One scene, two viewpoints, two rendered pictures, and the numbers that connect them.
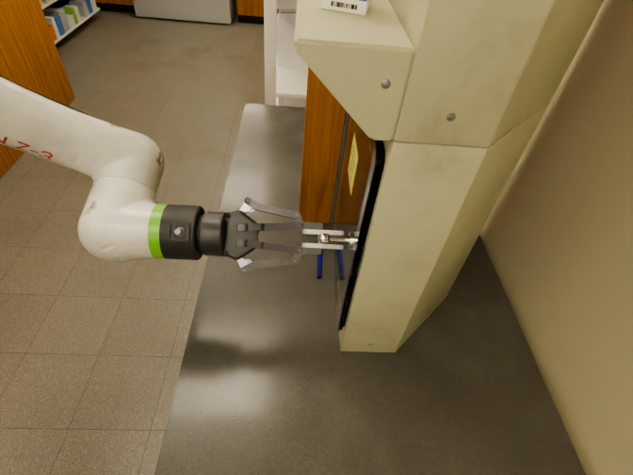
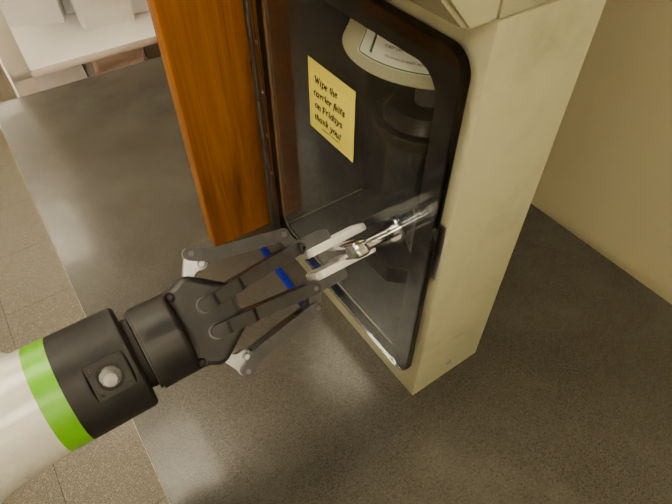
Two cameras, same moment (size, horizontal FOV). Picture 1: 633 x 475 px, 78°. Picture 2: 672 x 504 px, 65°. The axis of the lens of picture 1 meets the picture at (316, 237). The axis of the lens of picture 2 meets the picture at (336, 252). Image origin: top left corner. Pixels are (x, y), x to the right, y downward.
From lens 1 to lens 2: 0.25 m
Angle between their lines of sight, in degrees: 20
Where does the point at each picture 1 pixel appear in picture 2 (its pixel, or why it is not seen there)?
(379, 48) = not seen: outside the picture
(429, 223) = (530, 144)
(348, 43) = not seen: outside the picture
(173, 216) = (77, 355)
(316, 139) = (204, 104)
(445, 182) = (557, 64)
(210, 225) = (157, 332)
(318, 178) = (226, 166)
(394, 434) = (554, 458)
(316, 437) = not seen: outside the picture
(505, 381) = (607, 307)
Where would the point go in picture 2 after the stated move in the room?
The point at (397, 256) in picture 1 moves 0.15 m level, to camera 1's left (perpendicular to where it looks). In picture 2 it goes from (488, 219) to (341, 283)
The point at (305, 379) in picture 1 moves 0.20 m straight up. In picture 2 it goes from (399, 466) to (421, 380)
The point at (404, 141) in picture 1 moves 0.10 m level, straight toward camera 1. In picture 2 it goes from (513, 13) to (620, 101)
